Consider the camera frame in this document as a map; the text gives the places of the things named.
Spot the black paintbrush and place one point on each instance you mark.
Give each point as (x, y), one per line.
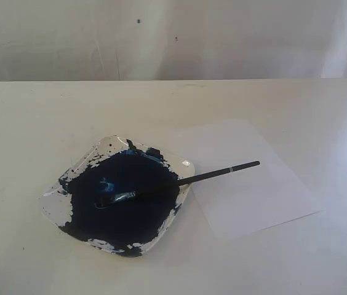
(108, 200)

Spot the white paper sheet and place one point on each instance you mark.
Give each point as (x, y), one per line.
(244, 201)

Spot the white square paint plate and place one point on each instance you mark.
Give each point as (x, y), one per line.
(114, 165)

